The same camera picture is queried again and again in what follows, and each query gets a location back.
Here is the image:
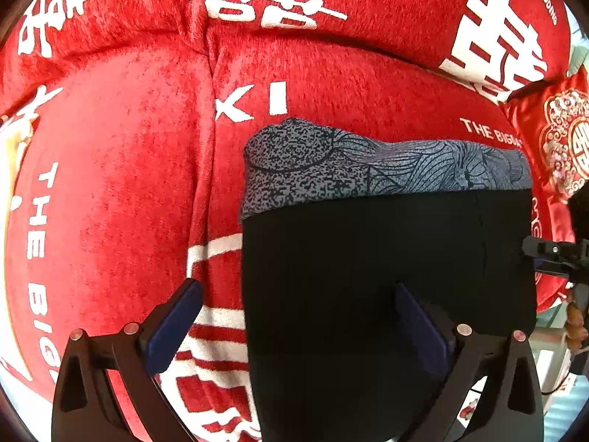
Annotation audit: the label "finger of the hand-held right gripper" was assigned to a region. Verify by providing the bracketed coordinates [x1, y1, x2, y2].
[533, 260, 589, 287]
[521, 235, 589, 263]

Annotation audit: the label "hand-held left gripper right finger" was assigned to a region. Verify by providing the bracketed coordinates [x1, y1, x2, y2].
[395, 281, 546, 442]

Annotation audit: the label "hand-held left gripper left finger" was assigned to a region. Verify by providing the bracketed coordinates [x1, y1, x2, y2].
[50, 278, 205, 442]

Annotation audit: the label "black pants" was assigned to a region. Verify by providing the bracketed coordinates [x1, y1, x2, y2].
[240, 186, 539, 442]

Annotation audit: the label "person's right hand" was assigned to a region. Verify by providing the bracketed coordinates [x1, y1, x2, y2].
[564, 282, 589, 351]

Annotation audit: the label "red embroidered cushion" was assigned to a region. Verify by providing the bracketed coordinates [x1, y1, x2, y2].
[499, 64, 589, 314]

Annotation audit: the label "red printed blanket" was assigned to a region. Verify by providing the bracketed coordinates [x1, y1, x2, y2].
[0, 0, 576, 442]

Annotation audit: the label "grey patterned cloth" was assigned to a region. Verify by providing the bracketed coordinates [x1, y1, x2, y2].
[239, 117, 533, 224]

